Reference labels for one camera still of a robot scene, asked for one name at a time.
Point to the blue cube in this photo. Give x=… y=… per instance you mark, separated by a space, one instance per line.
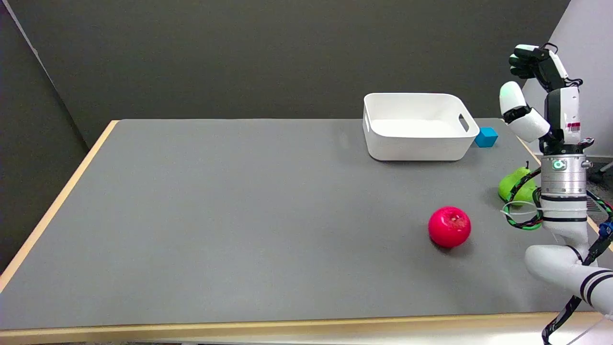
x=486 y=137

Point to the floor vent grille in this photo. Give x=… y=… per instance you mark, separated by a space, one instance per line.
x=593 y=205

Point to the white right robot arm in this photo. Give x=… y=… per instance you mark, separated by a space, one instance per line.
x=564 y=218

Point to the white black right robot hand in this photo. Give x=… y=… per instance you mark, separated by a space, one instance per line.
x=564 y=112

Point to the white plastic storage bin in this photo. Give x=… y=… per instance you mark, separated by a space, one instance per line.
x=416 y=141

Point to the black chair caster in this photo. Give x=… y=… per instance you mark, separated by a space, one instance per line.
x=598 y=175

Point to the green pear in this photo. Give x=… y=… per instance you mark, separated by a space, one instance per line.
x=507 y=184

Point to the grey table mat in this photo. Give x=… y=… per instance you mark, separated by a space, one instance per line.
x=239 y=215

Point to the red apple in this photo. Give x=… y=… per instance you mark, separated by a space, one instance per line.
x=449 y=227

